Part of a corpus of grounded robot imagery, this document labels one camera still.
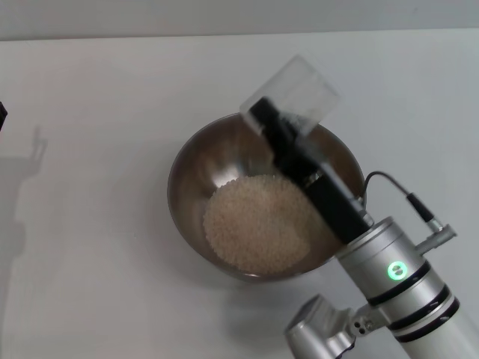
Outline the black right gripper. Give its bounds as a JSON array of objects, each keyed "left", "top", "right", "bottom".
[{"left": 248, "top": 96, "right": 375, "bottom": 246}]

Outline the stainless steel mixing bowl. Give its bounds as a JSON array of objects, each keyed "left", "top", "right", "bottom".
[{"left": 167, "top": 111, "right": 366, "bottom": 286}]

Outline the clear plastic measuring cup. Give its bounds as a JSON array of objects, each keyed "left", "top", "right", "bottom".
[{"left": 239, "top": 55, "right": 344, "bottom": 142}]

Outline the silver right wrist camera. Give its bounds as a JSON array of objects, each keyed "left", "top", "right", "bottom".
[{"left": 284, "top": 294, "right": 375, "bottom": 359}]

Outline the white uncooked rice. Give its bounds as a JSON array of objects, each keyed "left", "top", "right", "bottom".
[{"left": 203, "top": 174, "right": 311, "bottom": 274}]

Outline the black cable with metal plug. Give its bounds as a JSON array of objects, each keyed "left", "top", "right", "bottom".
[{"left": 361, "top": 171, "right": 458, "bottom": 248}]

